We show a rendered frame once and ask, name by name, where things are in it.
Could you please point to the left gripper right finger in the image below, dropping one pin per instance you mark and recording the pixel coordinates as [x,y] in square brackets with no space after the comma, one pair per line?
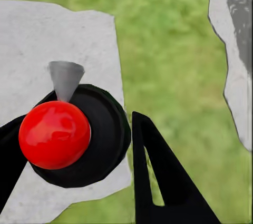
[184,204]

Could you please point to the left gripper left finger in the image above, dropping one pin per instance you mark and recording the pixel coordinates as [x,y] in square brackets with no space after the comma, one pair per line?
[12,160]

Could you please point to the pesticide atomizer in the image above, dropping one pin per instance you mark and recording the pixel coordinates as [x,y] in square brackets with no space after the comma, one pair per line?
[78,134]

